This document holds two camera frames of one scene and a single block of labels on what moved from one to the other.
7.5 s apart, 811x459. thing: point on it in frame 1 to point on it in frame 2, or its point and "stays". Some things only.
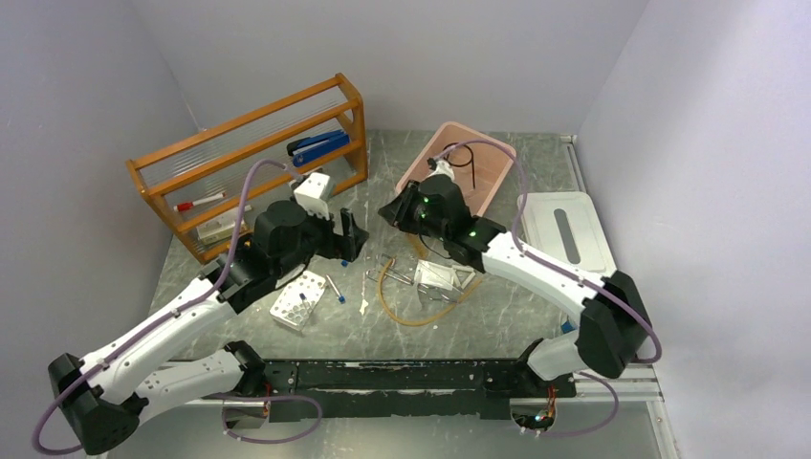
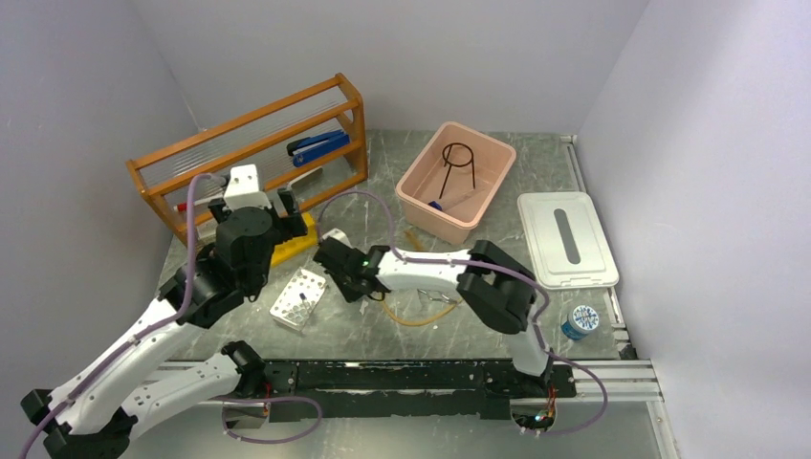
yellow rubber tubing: (433, 319) stays
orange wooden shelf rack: (210, 183) stays
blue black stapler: (307, 149) stays
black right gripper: (397, 211) to (350, 295)
